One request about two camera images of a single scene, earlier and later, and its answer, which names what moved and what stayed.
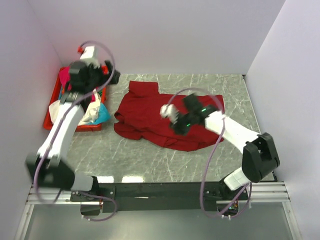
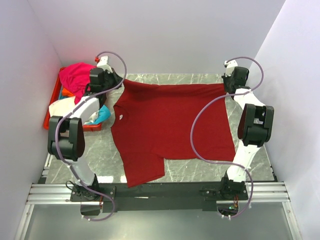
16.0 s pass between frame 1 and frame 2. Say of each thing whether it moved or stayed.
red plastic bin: stayed
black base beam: stayed
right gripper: moved
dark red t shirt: moved
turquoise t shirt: stayed
